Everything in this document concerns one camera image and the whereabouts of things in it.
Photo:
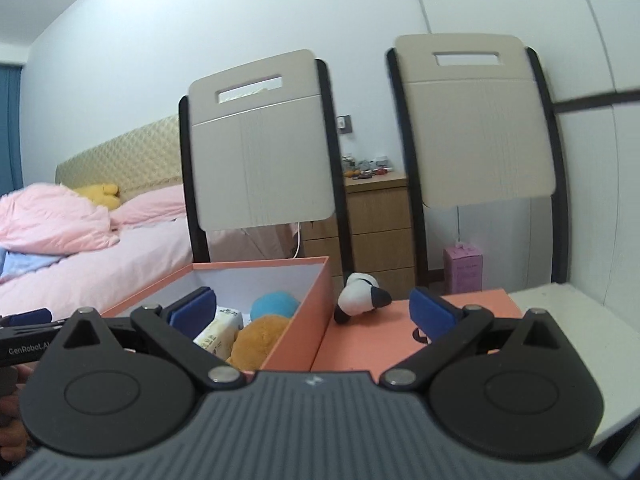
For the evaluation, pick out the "black and white plush dog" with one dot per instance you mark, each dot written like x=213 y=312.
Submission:
x=357 y=295

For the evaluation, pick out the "blue plush toy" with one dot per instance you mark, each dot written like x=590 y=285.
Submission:
x=275 y=305

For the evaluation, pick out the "beige chair with black frame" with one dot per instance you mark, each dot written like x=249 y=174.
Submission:
x=260 y=160
x=480 y=135

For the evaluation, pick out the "orange cardboard box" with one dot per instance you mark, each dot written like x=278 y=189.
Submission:
x=300 y=330

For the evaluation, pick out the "person's left hand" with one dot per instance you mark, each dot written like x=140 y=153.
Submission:
x=10 y=434

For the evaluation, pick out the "light blue blanket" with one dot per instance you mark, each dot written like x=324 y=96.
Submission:
x=25 y=262

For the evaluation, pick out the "pink carton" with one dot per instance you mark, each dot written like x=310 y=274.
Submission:
x=464 y=270

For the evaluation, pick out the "white tissue packet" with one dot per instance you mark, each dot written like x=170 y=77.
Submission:
x=220 y=332

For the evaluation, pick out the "cluster of small bedside things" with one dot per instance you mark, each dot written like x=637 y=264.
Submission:
x=367 y=167

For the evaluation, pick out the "beige quilted headboard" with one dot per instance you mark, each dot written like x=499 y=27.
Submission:
x=125 y=160

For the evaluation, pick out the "white desktop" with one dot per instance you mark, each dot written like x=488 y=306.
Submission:
x=590 y=310

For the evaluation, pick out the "blue curtain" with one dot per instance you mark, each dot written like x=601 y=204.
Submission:
x=9 y=130

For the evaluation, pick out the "pink duvet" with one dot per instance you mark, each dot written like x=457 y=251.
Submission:
x=50 y=220

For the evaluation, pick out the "wooden nightstand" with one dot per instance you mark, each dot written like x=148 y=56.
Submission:
x=380 y=220

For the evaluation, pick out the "grey wall switch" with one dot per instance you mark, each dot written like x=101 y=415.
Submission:
x=345 y=124

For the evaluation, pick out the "yellow plush toy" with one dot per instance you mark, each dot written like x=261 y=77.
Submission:
x=100 y=195

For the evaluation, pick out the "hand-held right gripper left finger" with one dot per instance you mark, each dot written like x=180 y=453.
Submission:
x=192 y=312

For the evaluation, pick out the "pink pillow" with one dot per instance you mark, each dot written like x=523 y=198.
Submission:
x=150 y=207

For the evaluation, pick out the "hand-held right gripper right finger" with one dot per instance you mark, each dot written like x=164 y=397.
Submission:
x=431 y=316

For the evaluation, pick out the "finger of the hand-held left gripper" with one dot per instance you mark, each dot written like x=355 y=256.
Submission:
x=30 y=317

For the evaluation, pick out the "brown plush toy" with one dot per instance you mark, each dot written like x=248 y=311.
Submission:
x=260 y=342

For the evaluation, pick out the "orange box lid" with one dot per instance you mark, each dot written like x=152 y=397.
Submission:
x=370 y=342

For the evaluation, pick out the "bed with pink sheet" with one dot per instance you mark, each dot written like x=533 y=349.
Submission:
x=125 y=270

